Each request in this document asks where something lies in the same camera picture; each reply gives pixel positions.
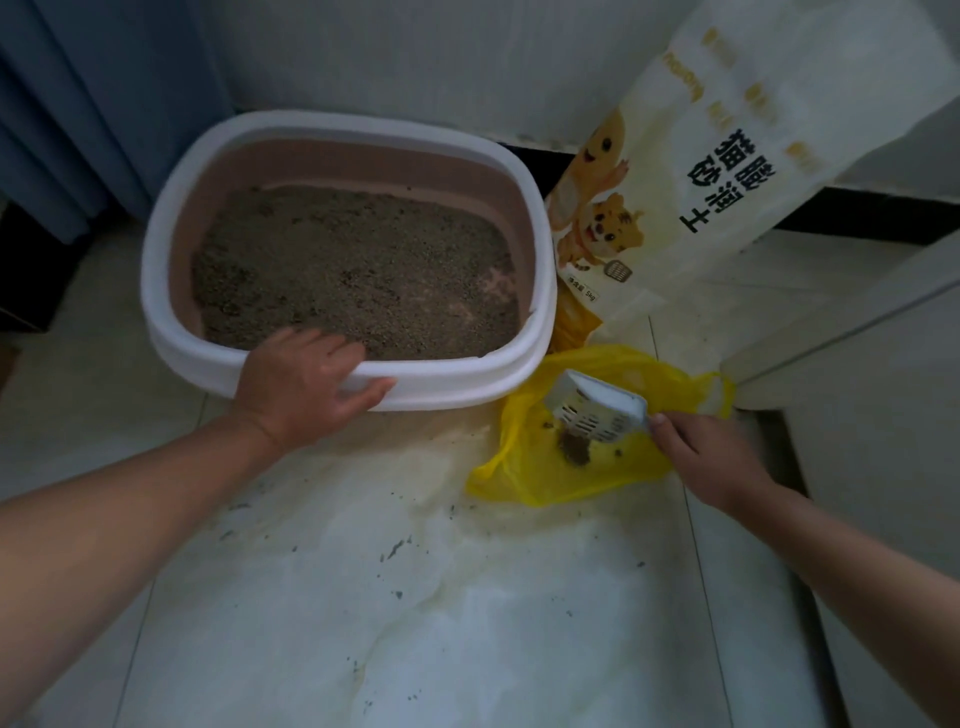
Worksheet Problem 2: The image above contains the person's left hand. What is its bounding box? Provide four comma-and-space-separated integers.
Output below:
227, 326, 398, 455

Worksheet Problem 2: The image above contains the person's right hand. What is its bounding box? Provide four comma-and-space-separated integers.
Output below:
648, 411, 781, 518

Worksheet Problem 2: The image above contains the white litter scoop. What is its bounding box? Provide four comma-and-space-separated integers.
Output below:
545, 369, 654, 444

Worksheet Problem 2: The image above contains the white and pink litter box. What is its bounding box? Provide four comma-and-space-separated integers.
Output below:
140, 110, 558, 413

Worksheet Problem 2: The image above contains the person's left forearm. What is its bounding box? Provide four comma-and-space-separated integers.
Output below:
0, 408, 285, 721

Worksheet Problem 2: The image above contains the person's right forearm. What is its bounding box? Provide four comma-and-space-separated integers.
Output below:
729, 482, 960, 728

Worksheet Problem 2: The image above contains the clump of dirty litter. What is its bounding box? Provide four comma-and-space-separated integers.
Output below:
556, 427, 595, 469

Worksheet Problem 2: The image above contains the yellow plastic bag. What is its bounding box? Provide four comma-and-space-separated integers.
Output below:
465, 344, 738, 508

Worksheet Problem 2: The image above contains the grey cat litter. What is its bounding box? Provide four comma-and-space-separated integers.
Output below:
190, 185, 523, 362

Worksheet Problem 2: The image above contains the white door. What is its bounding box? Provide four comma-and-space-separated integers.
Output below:
721, 232, 960, 728

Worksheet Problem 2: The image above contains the white cat litter bag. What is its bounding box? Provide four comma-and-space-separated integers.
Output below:
545, 0, 960, 354

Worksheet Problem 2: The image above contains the blue curtain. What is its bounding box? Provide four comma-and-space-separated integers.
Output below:
0, 0, 235, 245

